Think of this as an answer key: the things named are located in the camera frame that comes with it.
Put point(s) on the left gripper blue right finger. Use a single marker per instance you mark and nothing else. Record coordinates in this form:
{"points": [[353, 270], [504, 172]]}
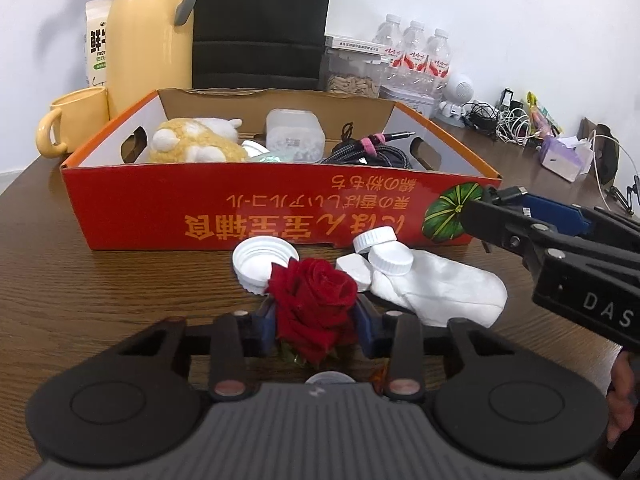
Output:
{"points": [[397, 337]]}

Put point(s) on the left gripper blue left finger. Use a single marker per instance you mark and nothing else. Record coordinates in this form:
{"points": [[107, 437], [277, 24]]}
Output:
{"points": [[233, 338]]}

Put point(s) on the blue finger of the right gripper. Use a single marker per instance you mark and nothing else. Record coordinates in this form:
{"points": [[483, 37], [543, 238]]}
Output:
{"points": [[596, 223], [527, 237]]}

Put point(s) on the white jar lid front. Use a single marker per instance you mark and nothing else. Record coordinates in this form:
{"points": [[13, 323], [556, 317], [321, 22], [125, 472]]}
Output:
{"points": [[330, 377]]}

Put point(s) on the white jar lid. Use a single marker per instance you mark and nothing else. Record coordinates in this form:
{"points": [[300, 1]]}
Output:
{"points": [[330, 377], [253, 258]]}

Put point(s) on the red artificial rose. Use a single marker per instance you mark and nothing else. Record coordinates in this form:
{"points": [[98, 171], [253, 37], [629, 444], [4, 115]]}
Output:
{"points": [[314, 303]]}

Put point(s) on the iridescent green crinkled bag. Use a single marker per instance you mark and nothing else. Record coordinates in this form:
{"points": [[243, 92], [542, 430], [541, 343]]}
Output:
{"points": [[268, 157]]}

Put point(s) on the white round disc device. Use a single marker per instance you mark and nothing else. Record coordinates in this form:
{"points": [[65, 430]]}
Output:
{"points": [[253, 148]]}

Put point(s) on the yellow white plush toy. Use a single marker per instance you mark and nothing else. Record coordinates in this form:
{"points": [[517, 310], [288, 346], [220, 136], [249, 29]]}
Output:
{"points": [[182, 140]]}

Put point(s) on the translucent plastic box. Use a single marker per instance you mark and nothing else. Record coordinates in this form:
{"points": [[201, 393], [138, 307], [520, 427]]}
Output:
{"points": [[297, 131]]}

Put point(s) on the person's right hand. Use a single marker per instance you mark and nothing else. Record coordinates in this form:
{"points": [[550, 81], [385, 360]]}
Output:
{"points": [[624, 382]]}

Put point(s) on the purple white tissue box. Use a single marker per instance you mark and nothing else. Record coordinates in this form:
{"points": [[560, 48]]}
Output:
{"points": [[567, 158]]}

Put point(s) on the white sock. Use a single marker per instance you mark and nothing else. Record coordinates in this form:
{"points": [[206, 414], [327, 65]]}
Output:
{"points": [[438, 289]]}

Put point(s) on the white jar lid back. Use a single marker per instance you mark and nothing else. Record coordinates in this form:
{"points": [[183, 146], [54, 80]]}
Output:
{"points": [[253, 258]]}

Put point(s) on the small white bottle cap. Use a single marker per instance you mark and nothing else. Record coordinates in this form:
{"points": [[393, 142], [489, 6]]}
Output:
{"points": [[366, 240]]}

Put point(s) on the colourful snack packet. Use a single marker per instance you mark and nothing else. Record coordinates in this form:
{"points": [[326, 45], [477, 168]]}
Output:
{"points": [[541, 121]]}

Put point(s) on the red cardboard box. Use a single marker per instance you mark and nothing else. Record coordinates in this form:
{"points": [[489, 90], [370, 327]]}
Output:
{"points": [[201, 206]]}

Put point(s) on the right water bottle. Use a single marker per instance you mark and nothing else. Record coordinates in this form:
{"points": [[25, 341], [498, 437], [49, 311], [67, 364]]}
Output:
{"points": [[438, 55]]}

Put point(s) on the clear snack container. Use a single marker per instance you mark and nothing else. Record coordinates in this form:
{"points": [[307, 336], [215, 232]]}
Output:
{"points": [[352, 66]]}

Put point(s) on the yellow mug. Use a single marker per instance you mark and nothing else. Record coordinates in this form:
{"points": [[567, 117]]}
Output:
{"points": [[72, 120]]}

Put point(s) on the yellow thermos jug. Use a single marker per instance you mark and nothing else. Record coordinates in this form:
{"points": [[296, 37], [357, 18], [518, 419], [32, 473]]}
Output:
{"points": [[149, 46]]}

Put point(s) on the black paper bag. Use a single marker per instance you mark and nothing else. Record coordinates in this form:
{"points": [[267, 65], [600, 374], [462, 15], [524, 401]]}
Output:
{"points": [[258, 44]]}

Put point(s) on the white milk carton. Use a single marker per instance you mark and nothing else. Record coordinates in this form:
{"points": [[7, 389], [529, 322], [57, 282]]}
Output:
{"points": [[96, 13]]}

